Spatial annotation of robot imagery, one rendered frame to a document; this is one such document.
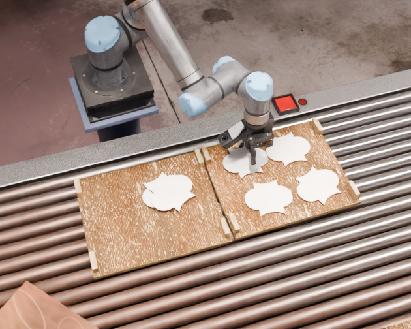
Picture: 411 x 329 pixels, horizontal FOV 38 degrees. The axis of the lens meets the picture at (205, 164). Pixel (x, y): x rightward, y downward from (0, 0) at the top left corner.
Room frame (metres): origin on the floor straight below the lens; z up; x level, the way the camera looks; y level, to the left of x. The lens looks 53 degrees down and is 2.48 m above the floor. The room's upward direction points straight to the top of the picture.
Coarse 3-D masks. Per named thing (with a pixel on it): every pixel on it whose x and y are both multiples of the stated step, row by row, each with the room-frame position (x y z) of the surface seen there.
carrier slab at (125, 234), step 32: (160, 160) 1.17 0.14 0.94; (192, 160) 1.17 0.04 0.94; (96, 192) 1.05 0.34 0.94; (128, 192) 1.05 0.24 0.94; (192, 192) 1.05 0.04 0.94; (96, 224) 0.93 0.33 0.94; (128, 224) 0.93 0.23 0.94; (160, 224) 0.93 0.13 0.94; (192, 224) 0.93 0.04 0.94; (96, 256) 0.83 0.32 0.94; (128, 256) 0.83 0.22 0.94; (160, 256) 0.82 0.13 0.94
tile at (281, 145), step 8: (288, 136) 1.26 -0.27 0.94; (280, 144) 1.23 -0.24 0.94; (288, 144) 1.23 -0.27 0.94; (296, 144) 1.23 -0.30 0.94; (304, 144) 1.23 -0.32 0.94; (272, 152) 1.19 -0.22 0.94; (280, 152) 1.19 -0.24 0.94; (288, 152) 1.19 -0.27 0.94; (296, 152) 1.19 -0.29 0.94; (304, 152) 1.19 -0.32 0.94; (272, 160) 1.17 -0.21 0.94; (280, 160) 1.16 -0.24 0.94; (288, 160) 1.16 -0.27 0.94; (296, 160) 1.16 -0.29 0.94; (304, 160) 1.16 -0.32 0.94
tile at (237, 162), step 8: (232, 152) 1.19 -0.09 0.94; (240, 152) 1.19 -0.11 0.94; (248, 152) 1.19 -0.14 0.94; (264, 152) 1.19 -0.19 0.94; (224, 160) 1.16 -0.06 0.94; (232, 160) 1.16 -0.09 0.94; (240, 160) 1.16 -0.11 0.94; (248, 160) 1.16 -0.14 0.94; (224, 168) 1.13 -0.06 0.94; (232, 168) 1.13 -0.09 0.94; (240, 168) 1.13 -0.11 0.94; (248, 168) 1.13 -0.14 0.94; (256, 168) 1.13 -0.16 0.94; (240, 176) 1.10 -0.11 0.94
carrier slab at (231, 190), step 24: (312, 144) 1.23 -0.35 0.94; (216, 168) 1.14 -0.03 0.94; (264, 168) 1.13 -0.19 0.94; (288, 168) 1.13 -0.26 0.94; (336, 168) 1.13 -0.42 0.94; (216, 192) 1.05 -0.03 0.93; (240, 192) 1.05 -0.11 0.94; (240, 216) 0.96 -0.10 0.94; (264, 216) 0.96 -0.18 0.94; (288, 216) 0.96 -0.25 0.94; (312, 216) 0.96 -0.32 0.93
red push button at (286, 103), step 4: (288, 96) 1.46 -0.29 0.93; (276, 100) 1.44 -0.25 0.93; (280, 100) 1.44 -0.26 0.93; (284, 100) 1.44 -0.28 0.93; (288, 100) 1.44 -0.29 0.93; (292, 100) 1.44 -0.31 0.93; (280, 104) 1.42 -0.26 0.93; (284, 104) 1.42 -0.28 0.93; (288, 104) 1.41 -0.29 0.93; (292, 104) 1.41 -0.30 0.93; (280, 108) 1.40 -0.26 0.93; (284, 108) 1.40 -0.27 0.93; (288, 108) 1.40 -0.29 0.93
